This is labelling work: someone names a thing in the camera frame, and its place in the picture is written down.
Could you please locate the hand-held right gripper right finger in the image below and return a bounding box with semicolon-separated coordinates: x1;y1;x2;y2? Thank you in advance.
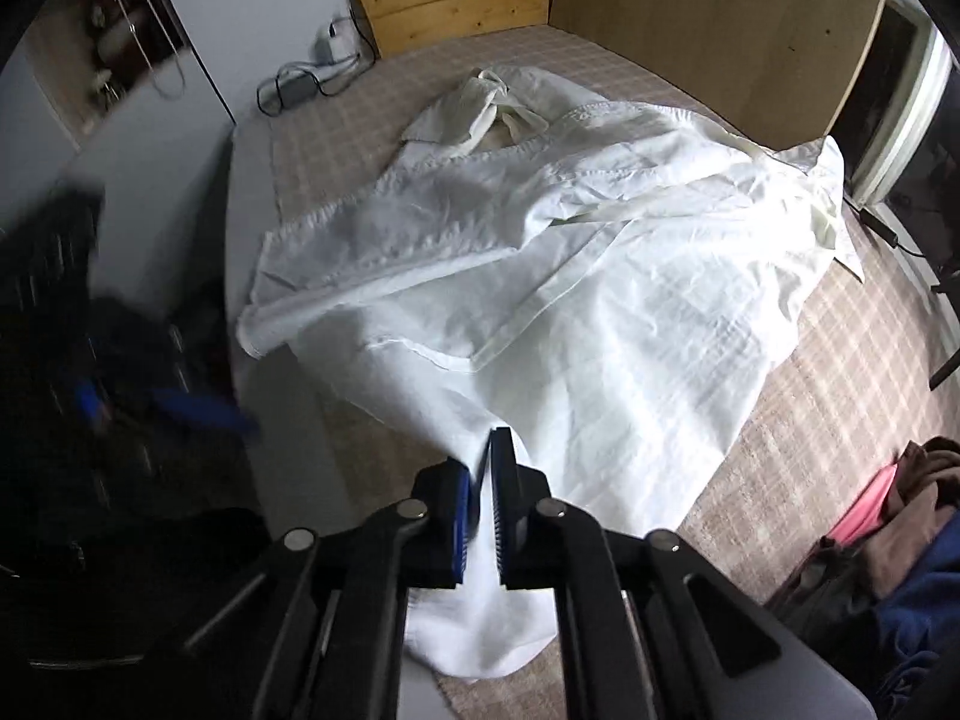
487;426;878;720

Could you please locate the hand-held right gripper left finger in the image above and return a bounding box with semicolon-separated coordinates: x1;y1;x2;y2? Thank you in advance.
180;457;475;720

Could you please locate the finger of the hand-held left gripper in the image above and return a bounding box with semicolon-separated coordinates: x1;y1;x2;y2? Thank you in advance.
146;386;262;440
75;379;113;421

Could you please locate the white shirt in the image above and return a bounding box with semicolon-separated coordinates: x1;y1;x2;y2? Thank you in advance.
236;67;867;680

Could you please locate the shelf unit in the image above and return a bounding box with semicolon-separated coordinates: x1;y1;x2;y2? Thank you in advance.
22;0;233;143

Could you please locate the dark grey garment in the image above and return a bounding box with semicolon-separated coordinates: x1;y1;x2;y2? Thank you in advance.
765;532;882;642

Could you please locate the plaid blanket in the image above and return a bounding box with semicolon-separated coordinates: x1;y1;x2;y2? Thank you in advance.
259;22;960;720

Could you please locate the white charger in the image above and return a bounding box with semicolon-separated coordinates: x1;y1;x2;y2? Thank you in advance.
315;19;357;65

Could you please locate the pink garment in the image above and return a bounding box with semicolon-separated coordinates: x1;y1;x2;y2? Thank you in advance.
829;461;901;545

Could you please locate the brown garment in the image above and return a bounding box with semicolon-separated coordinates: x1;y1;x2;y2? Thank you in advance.
862;435;960;601

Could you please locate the navy garment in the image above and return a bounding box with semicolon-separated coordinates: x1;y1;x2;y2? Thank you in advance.
874;525;960;706

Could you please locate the light wood panel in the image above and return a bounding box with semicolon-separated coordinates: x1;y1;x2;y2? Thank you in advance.
547;0;890;151

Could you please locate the black adapter cable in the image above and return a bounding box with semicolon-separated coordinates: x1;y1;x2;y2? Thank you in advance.
255;7;376;117

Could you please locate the white window frame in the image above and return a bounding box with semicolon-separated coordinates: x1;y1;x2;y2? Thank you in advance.
844;0;960;271

